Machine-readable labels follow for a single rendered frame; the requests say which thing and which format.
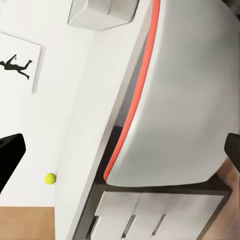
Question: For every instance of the desk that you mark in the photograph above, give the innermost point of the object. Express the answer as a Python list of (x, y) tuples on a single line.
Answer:
[(87, 207)]

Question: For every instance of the swivel chair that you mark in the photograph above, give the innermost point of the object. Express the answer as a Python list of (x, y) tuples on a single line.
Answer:
[(186, 100)]

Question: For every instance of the tennis ball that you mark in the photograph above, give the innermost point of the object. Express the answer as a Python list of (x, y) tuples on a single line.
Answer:
[(50, 178)]

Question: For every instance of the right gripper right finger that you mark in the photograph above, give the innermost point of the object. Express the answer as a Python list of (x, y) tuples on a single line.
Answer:
[(232, 149)]

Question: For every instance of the toy box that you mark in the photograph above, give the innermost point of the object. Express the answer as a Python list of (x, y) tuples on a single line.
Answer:
[(98, 15)]

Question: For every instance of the sliding door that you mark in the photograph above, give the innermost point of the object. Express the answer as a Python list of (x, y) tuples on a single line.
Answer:
[(27, 223)]

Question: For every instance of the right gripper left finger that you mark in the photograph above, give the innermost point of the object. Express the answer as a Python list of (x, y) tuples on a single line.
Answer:
[(12, 149)]

